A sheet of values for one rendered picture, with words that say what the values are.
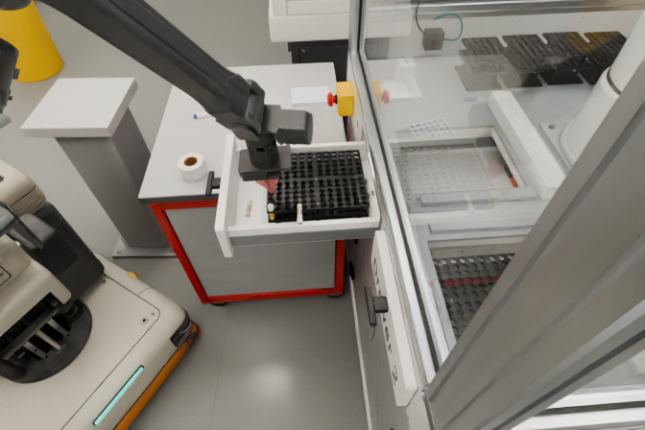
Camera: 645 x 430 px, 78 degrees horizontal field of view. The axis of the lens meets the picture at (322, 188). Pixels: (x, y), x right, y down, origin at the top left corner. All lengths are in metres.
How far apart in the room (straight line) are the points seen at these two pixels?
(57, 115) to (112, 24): 1.11
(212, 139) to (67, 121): 0.49
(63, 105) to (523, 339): 1.51
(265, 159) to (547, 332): 0.57
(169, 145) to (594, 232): 1.17
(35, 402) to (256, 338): 0.71
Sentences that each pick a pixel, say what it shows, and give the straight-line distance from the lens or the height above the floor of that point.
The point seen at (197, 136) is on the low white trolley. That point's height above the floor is 0.76.
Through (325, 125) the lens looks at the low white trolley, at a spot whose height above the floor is 0.76.
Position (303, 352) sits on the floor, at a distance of 1.66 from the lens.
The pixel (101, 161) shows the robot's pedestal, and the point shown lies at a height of 0.57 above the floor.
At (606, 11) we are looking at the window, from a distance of 0.27.
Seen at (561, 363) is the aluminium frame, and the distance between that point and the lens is 0.30.
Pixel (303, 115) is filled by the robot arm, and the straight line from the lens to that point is 0.68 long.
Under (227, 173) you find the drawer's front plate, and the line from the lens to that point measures 0.91.
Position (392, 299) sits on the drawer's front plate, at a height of 0.93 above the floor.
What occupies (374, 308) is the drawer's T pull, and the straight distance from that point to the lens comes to 0.73.
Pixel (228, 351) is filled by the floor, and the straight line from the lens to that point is 1.70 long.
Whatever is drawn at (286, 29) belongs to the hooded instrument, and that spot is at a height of 0.86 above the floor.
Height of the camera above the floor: 1.57
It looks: 49 degrees down
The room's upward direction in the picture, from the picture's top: 1 degrees counter-clockwise
